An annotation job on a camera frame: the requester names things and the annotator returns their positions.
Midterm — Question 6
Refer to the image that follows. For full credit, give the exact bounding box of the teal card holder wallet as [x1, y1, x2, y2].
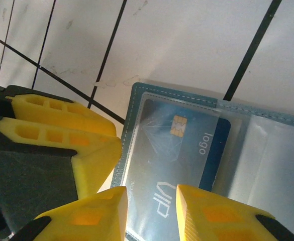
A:
[110, 82, 294, 241]

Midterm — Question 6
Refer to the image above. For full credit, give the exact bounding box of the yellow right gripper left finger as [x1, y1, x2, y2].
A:
[16, 185, 129, 241]

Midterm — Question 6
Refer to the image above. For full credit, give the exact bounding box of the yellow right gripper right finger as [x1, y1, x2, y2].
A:
[175, 184, 294, 241]

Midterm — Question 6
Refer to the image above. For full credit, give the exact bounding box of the dark blue VIP credit card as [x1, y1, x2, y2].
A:
[125, 99, 232, 239]

